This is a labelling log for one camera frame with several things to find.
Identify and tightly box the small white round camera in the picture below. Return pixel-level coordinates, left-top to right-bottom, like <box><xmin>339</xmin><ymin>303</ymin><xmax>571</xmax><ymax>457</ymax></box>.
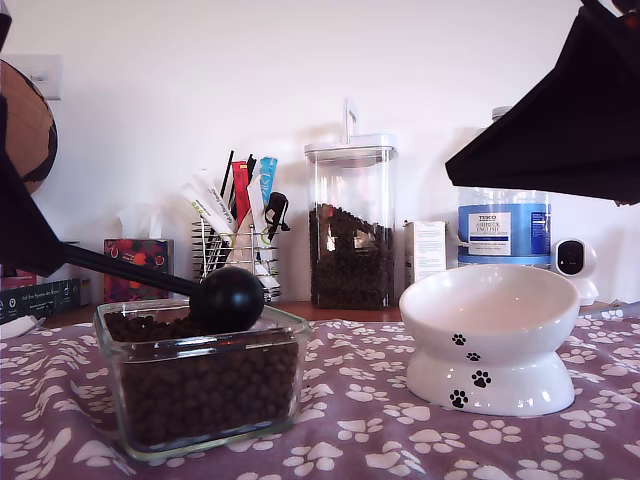
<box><xmin>549</xmin><ymin>237</ymin><xmax>600</xmax><ymax>307</ymax></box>

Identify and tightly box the thin black stick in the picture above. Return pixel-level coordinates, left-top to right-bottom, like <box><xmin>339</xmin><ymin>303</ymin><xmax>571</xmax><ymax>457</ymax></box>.
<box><xmin>219</xmin><ymin>150</ymin><xmax>236</xmax><ymax>201</ymax></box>

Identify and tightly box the red sachet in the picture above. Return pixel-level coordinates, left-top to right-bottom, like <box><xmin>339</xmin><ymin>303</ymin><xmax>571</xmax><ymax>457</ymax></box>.
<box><xmin>231</xmin><ymin>160</ymin><xmax>255</xmax><ymax>229</ymax></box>

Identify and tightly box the blue sachet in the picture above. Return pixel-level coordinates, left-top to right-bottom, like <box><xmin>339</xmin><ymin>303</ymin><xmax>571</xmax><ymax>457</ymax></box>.
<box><xmin>258</xmin><ymin>157</ymin><xmax>279</xmax><ymax>199</ymax></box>

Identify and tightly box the small white cardboard box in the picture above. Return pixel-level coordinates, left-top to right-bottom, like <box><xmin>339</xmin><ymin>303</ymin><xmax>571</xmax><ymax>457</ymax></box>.
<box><xmin>402</xmin><ymin>220</ymin><xmax>448</xmax><ymax>287</ymax></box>

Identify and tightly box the square glass food container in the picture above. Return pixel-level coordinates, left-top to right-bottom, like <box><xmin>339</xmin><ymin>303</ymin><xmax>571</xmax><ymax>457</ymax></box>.
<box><xmin>93</xmin><ymin>298</ymin><xmax>311</xmax><ymax>461</ymax></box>

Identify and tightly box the white tissue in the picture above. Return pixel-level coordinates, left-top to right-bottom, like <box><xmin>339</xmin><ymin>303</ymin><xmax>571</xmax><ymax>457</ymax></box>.
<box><xmin>115</xmin><ymin>203</ymin><xmax>164</xmax><ymax>241</ymax></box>

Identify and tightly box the white wall switch plate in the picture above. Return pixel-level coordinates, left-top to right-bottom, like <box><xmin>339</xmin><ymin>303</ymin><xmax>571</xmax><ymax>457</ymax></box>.
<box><xmin>27</xmin><ymin>53</ymin><xmax>65</xmax><ymax>102</ymax></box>

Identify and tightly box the long white sachet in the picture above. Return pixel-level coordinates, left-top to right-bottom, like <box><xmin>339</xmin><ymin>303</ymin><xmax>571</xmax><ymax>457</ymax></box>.
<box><xmin>246</xmin><ymin>175</ymin><xmax>282</xmax><ymax>292</ymax></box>

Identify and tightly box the large clear water bottle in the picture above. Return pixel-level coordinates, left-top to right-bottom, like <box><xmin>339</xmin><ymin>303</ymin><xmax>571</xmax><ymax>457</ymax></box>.
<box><xmin>456</xmin><ymin>105</ymin><xmax>554</xmax><ymax>272</ymax></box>

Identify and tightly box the white tin red label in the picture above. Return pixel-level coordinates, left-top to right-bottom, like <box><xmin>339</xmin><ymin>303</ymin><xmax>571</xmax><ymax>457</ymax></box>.
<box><xmin>0</xmin><ymin>263</ymin><xmax>49</xmax><ymax>292</ymax></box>

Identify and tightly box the black plastic clip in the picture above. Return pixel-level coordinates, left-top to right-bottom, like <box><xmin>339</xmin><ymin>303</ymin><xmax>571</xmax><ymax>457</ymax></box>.
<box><xmin>263</xmin><ymin>192</ymin><xmax>292</xmax><ymax>241</ymax></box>

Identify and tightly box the purple paw print cloth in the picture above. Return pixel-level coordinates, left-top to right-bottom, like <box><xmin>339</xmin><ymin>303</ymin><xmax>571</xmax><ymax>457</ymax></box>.
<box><xmin>0</xmin><ymin>302</ymin><xmax>640</xmax><ymax>480</ymax></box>

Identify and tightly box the white paw print cat bowl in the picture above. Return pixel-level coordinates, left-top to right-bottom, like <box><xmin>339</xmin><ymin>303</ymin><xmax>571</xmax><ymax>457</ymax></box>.
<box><xmin>398</xmin><ymin>263</ymin><xmax>582</xmax><ymax>417</ymax></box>

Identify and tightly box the chrome wire basket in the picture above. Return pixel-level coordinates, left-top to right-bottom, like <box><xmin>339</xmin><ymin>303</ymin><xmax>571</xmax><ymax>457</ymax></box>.
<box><xmin>191</xmin><ymin>219</ymin><xmax>282</xmax><ymax>305</ymax></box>

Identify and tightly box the white paper sachet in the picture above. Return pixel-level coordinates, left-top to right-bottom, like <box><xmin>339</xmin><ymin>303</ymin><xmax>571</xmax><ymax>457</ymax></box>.
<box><xmin>193</xmin><ymin>169</ymin><xmax>236</xmax><ymax>224</ymax></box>

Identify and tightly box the floral tissue box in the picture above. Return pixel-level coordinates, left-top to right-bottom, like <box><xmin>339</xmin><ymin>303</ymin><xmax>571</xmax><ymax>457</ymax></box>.
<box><xmin>103</xmin><ymin>238</ymin><xmax>175</xmax><ymax>304</ymax></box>

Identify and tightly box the brown cat food kibble pile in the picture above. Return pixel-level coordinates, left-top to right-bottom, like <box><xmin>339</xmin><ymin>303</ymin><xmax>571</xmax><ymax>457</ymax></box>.
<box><xmin>308</xmin><ymin>202</ymin><xmax>395</xmax><ymax>310</ymax></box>
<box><xmin>102</xmin><ymin>309</ymin><xmax>300</xmax><ymax>446</ymax></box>

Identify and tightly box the tall clear jar white lid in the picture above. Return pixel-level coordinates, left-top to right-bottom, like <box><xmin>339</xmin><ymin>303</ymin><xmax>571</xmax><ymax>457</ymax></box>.
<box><xmin>303</xmin><ymin>98</ymin><xmax>400</xmax><ymax>311</ymax></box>

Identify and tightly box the white sachet green print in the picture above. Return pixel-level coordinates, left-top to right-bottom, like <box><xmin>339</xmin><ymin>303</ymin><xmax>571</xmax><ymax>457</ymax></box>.
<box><xmin>180</xmin><ymin>182</ymin><xmax>236</xmax><ymax>250</ymax></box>

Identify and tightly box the black plastic measuring scoop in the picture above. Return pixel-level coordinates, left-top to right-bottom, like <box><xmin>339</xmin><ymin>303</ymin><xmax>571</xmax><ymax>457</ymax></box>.
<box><xmin>62</xmin><ymin>242</ymin><xmax>265</xmax><ymax>335</ymax></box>

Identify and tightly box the brown round globe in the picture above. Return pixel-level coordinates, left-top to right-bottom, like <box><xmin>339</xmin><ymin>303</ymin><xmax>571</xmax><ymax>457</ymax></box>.
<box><xmin>0</xmin><ymin>59</ymin><xmax>59</xmax><ymax>194</ymax></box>

